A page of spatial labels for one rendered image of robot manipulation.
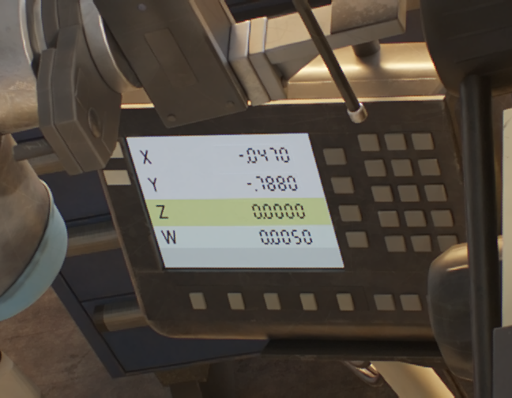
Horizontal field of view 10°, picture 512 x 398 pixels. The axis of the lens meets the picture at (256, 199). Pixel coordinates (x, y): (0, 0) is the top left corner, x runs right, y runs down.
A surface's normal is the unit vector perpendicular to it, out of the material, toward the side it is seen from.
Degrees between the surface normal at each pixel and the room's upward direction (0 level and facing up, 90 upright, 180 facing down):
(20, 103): 87
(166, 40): 90
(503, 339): 0
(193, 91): 90
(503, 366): 0
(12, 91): 79
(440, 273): 24
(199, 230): 70
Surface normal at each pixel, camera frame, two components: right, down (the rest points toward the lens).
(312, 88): -0.43, -0.43
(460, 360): -0.48, 0.66
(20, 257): 0.57, 0.41
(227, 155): -0.40, 0.50
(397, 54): -0.25, -0.86
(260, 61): -0.06, 0.74
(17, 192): 0.87, 0.02
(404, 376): -0.18, 0.17
